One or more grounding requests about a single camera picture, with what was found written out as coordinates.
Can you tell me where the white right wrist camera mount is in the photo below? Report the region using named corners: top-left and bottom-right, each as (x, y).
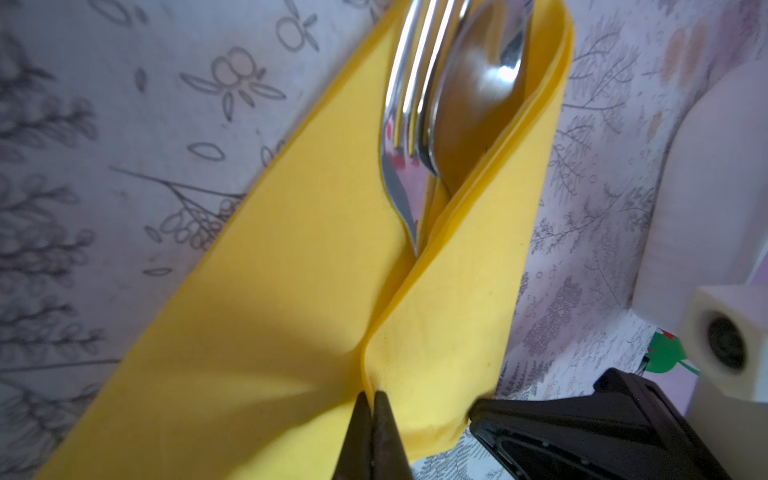
top-left (679, 285), bottom-right (767, 479)

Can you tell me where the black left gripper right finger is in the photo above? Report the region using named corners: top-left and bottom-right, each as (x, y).
top-left (371, 391), bottom-right (414, 480)

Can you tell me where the silver spoon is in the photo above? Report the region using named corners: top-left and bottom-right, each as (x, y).
top-left (428, 1), bottom-right (531, 195)

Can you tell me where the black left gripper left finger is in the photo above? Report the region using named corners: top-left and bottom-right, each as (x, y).
top-left (332, 392), bottom-right (374, 480)

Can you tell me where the white rectangular plastic tray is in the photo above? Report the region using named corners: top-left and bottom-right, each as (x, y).
top-left (632, 60), bottom-right (767, 335)

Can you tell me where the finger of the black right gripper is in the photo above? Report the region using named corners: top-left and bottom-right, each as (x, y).
top-left (469, 368), bottom-right (729, 480)

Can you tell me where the yellow paper napkin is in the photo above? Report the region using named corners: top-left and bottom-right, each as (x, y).
top-left (39, 1), bottom-right (574, 479)

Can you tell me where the silver fork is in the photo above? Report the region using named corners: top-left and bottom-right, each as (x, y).
top-left (380, 1), bottom-right (471, 253)

